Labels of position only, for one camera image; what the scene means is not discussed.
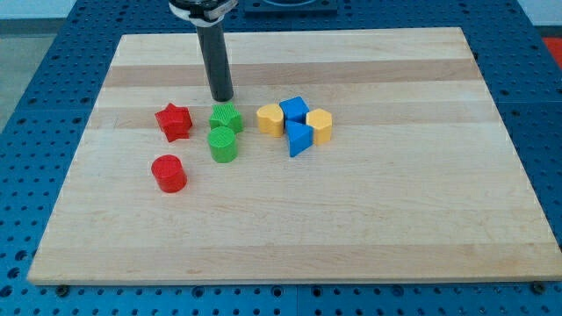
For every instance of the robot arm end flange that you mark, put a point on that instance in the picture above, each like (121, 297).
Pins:
(208, 11)

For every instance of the yellow heart block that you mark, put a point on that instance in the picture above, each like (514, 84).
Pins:
(270, 120)

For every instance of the blue triangle block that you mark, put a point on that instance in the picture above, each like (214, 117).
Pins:
(299, 136)

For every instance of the blue cube block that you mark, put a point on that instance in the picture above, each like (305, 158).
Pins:
(295, 109)

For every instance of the yellow hexagon block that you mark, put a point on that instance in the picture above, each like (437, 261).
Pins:
(322, 123)

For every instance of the green cylinder block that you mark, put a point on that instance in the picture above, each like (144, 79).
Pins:
(222, 144)

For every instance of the wooden board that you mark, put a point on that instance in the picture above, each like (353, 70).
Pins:
(420, 182)

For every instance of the green star block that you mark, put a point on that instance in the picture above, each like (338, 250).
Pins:
(228, 116)

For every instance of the red star block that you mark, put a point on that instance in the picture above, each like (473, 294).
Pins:
(175, 122)

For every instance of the red cylinder block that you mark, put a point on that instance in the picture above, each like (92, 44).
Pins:
(169, 173)

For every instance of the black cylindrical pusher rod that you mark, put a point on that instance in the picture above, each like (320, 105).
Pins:
(213, 48)

